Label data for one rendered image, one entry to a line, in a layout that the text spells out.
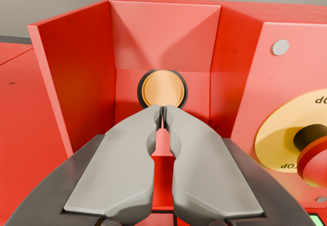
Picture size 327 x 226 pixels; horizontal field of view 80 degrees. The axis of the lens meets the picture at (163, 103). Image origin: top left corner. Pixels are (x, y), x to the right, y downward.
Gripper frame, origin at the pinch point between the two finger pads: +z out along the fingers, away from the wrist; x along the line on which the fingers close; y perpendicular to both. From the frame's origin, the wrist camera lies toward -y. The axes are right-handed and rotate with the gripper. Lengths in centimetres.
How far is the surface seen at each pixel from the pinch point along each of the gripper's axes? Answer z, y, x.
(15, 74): 41, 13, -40
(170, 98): 4.1, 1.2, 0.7
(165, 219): -1.5, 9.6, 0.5
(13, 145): 14.7, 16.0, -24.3
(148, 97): 4.2, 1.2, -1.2
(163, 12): 6.1, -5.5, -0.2
